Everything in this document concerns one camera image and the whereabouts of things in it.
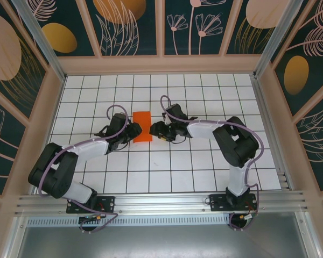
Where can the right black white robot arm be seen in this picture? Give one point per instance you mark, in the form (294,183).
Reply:
(237,145)

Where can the orange cloth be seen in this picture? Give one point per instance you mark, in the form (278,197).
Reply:
(142,118)

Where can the small circuit board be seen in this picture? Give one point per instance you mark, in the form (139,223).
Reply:
(247,216)
(90,217)

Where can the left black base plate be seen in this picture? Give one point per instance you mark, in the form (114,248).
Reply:
(107,203)

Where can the left small circuit board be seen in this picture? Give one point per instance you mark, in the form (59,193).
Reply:
(90,217)

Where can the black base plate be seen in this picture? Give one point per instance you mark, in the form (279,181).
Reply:
(107,203)
(218,203)

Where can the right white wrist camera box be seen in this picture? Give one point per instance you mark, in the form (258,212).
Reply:
(165,118)

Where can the grey metal panel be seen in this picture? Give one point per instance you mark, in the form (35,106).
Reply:
(161,242)

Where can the aluminium frame post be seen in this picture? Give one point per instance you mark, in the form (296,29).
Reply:
(277,35)
(40,35)

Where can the right small circuit board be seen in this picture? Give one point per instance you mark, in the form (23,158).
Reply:
(247,216)

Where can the long aluminium mounting rail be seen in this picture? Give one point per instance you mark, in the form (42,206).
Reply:
(161,200)

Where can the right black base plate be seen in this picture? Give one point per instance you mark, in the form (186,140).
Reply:
(218,203)

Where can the aluminium side rail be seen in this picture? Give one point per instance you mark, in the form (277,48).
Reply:
(269,129)

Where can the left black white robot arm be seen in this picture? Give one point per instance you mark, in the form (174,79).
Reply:
(53,172)

